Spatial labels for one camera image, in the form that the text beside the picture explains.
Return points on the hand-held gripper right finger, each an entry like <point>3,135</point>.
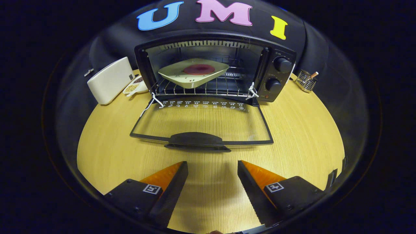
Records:
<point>253,196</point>

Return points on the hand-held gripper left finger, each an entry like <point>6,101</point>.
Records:
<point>172,198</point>

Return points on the black toaster oven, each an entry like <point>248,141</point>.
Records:
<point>198,139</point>

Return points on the cream square plate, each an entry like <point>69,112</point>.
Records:
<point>191,80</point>

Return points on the pink round ham slice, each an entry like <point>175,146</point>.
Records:
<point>199,69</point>

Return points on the white bread toaster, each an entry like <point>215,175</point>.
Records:
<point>110,81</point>

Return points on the white divided grain dish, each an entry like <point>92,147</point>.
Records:
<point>131,87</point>

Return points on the wooden stick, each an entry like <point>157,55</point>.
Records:
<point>314,75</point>

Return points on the silver cloth clip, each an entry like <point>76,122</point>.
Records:
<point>88,72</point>

